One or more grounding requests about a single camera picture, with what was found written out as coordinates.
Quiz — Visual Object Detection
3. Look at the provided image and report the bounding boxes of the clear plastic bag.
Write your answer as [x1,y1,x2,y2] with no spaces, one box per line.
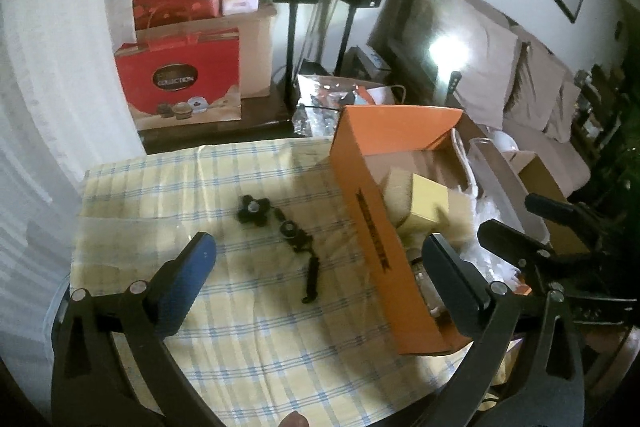
[456,138,550,291]

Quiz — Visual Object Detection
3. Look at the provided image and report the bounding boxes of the black cable accessory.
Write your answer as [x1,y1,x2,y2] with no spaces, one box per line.
[236,194,320,303]

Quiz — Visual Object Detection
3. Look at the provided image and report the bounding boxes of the person's left hand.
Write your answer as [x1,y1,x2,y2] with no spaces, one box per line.
[278,411,309,427]

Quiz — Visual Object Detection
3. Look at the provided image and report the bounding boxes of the small brown open box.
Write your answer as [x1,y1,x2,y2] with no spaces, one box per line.
[508,149,591,258]

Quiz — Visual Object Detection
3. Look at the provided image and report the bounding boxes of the yellow plaid tablecloth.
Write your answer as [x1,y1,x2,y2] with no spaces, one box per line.
[70,139,461,426]

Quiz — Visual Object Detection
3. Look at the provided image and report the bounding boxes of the beige pillow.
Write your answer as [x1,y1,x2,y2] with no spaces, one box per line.
[422,0,579,143]

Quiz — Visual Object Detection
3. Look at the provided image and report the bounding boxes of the orange cardboard box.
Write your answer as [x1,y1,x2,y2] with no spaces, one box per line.
[330,105,482,355]

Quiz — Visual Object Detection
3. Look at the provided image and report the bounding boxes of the red Collection gift bag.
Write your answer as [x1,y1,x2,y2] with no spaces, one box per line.
[114,27,241,131]

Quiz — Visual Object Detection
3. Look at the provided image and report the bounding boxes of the white curtain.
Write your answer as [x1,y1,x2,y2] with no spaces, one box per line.
[1,0,142,400]

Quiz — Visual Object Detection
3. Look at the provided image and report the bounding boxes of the silver foil snack bag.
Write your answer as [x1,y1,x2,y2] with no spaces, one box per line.
[292,75,407,138]

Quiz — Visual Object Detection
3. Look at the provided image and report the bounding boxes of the brown bed headboard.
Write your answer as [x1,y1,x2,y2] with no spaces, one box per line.
[366,0,482,108]

